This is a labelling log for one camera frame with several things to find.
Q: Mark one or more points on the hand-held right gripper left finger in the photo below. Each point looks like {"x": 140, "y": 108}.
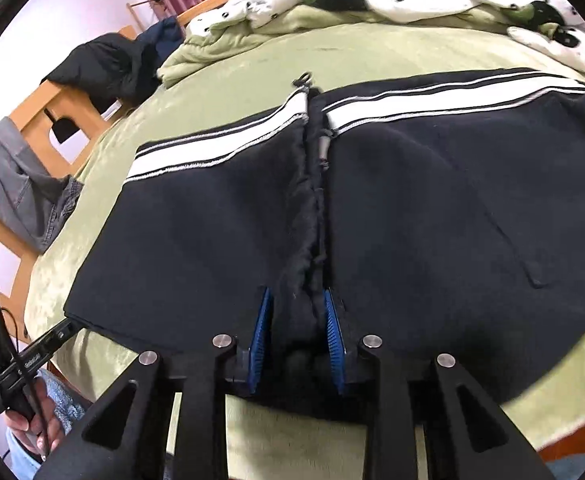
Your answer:
{"x": 262, "y": 340}

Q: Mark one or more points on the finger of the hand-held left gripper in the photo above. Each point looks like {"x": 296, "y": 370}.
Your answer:
{"x": 57, "y": 335}

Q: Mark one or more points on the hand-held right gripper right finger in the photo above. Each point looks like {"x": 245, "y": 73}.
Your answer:
{"x": 333, "y": 345}

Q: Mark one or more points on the black pants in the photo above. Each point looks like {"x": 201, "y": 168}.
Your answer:
{"x": 447, "y": 210}

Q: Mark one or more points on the person's left hand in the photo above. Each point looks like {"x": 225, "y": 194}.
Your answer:
{"x": 22, "y": 425}

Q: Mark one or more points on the person's blue jeans leg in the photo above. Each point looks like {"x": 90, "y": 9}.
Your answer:
{"x": 65, "y": 400}

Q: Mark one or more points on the grey denim garment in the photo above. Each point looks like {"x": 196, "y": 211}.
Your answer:
{"x": 12, "y": 180}

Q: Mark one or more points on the green bed sheet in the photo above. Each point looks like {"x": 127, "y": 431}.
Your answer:
{"x": 212, "y": 75}

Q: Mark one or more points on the black jacket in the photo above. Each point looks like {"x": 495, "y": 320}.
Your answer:
{"x": 97, "y": 65}

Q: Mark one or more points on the folded green blanket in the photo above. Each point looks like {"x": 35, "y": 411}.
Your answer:
{"x": 197, "y": 55}

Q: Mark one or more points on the navy jacket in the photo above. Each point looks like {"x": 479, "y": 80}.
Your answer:
{"x": 160, "y": 40}

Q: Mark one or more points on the wooden coat rack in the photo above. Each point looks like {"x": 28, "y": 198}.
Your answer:
{"x": 135, "y": 15}

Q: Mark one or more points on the wooden bed frame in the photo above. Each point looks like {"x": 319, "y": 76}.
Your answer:
{"x": 32, "y": 105}

